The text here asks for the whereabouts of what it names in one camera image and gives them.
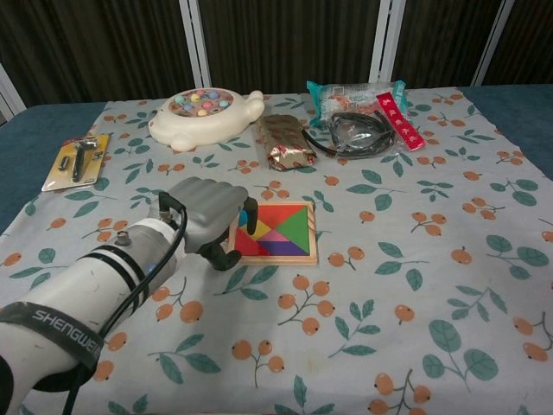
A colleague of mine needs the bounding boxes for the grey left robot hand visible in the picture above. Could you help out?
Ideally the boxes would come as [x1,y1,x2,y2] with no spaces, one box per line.
[167,177,260,271]

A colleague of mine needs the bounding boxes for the small red triangle tangram piece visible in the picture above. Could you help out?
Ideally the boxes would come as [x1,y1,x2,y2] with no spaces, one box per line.
[235,227,269,256]

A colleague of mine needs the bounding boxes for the yellow tangram piece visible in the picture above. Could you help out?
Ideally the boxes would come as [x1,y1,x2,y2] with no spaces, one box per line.
[248,220,277,241]

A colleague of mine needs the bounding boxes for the large red triangle tangram piece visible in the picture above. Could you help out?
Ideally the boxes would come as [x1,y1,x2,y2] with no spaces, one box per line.
[254,205,308,226]

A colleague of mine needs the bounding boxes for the pink triangle tangram piece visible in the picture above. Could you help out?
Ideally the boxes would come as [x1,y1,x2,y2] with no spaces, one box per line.
[258,227,289,242]

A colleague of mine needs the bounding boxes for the purple parallelogram tangram piece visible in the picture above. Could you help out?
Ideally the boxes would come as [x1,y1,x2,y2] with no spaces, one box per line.
[257,239,308,256]

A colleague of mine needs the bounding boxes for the wooden tangram puzzle tray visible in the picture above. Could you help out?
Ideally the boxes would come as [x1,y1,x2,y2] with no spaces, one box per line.
[226,201,320,267]

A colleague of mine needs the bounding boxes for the green triangle tangram piece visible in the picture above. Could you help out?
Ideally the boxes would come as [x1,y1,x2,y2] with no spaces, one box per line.
[276,206,310,252]

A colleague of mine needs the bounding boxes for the cream fishing game toy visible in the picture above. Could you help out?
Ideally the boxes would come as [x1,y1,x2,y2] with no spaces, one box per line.
[148,87,265,153]

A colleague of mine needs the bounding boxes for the gold brown wrapped package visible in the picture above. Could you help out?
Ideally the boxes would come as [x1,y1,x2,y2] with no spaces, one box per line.
[255,113,319,172]

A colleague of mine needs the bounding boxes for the razor on yellow blister card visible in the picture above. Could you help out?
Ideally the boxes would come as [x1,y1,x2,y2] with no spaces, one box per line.
[41,132,111,193]

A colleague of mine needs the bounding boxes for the black bands in clear bag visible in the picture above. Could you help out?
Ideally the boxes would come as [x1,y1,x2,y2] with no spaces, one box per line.
[302,110,401,161]

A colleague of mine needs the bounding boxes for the teal snack bag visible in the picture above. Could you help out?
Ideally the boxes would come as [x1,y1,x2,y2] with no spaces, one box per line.
[306,79,410,129]

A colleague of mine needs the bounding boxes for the fruit and leaf print tablecloth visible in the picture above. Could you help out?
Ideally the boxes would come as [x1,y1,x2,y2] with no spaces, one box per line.
[0,86,553,415]

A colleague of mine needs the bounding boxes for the red label strip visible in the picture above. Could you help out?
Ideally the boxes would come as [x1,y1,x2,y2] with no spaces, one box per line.
[374,91,427,152]

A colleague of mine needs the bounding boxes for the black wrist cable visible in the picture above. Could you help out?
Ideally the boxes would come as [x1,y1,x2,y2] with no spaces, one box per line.
[60,191,189,415]

